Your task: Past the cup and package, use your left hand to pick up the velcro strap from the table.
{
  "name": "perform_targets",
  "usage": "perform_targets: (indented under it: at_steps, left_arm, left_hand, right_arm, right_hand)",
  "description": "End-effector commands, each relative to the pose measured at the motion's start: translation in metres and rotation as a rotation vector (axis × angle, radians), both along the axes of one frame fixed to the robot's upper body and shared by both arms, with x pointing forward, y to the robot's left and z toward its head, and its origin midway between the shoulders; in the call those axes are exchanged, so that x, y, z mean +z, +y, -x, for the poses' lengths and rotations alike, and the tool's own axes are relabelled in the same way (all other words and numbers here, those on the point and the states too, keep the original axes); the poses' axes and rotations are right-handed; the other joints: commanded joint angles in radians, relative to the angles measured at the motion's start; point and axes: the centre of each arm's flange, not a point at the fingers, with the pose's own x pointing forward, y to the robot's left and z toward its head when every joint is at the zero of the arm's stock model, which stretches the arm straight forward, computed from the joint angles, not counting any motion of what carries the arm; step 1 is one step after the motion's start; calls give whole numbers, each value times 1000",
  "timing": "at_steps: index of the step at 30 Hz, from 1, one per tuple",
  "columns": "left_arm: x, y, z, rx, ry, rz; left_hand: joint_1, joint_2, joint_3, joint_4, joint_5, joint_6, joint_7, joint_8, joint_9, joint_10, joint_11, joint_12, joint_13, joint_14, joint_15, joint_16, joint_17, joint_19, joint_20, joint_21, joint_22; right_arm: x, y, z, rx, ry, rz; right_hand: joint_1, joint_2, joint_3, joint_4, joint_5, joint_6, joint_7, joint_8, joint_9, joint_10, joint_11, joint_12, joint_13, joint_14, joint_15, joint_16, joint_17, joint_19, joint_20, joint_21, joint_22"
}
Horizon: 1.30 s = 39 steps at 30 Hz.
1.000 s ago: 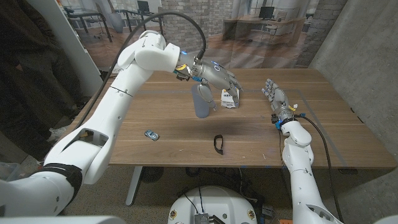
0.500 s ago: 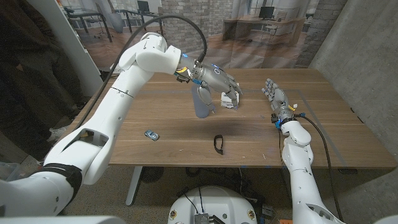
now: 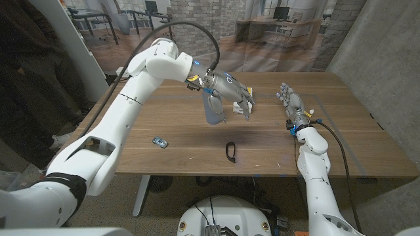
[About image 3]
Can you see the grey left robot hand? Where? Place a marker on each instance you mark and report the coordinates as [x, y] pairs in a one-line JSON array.
[[226, 86]]

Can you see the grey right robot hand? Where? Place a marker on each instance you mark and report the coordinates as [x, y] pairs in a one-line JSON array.
[[297, 106]]

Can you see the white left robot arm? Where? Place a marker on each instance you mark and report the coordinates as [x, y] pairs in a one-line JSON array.
[[124, 108]]

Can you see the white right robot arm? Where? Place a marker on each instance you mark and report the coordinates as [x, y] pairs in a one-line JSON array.
[[315, 164]]

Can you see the translucent blue-grey plastic cup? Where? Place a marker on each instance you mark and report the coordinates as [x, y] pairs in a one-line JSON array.
[[206, 111]]

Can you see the yellow white brown sugar box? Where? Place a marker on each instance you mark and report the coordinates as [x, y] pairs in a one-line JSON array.
[[237, 108]]

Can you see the printed office backdrop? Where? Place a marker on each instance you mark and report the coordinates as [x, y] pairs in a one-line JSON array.
[[262, 32]]

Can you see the small blue silver toy car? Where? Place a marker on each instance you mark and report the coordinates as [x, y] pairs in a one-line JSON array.
[[159, 142]]

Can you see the dark round floor fan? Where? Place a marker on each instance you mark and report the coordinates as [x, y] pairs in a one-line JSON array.
[[160, 183]]

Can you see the orange flat object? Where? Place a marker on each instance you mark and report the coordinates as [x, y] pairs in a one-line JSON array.
[[300, 233]]

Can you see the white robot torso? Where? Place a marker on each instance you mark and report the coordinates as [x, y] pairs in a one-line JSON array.
[[224, 214]]

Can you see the grey metal table leg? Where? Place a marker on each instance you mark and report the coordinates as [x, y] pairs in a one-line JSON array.
[[140, 196]]

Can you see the white upright panel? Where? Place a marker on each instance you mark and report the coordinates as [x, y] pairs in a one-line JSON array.
[[72, 49]]

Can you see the person in dark clothes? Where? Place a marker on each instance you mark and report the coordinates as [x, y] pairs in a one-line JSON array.
[[33, 82]]

